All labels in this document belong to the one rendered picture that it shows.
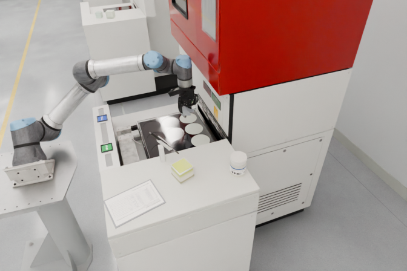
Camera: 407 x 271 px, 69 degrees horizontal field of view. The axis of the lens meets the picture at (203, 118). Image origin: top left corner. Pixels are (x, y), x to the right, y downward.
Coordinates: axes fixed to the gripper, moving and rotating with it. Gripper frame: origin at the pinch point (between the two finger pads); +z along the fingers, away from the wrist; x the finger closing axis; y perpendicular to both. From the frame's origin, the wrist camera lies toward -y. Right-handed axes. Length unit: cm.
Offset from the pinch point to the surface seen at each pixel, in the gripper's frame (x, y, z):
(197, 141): -8.8, 13.4, 7.3
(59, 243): -68, -50, 68
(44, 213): -68, -49, 38
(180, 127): -2.6, -1.6, 7.3
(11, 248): -79, -100, 97
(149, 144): -22.5, -7.8, 7.2
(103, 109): -15.1, -46.4, 1.6
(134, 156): -31.6, -11.0, 9.3
